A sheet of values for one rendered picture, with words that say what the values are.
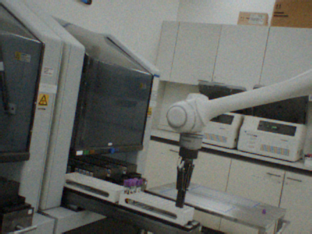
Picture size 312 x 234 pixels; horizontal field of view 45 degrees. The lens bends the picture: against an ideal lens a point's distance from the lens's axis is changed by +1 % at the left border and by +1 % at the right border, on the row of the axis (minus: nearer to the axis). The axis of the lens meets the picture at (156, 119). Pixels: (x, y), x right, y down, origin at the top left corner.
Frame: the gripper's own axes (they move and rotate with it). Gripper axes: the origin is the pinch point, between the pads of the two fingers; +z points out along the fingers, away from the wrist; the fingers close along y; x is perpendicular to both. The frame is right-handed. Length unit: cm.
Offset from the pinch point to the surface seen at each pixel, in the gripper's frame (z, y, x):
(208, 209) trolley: 8.0, -26.0, 3.8
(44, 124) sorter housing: -20, 25, -51
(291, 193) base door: 27, -229, 15
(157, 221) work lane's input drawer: 9.5, 6.5, -5.1
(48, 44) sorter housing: -50, 30, -51
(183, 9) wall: -153, -292, -155
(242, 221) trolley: 8.4, -24.8, 19.5
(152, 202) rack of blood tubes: 3.8, 3.1, -10.1
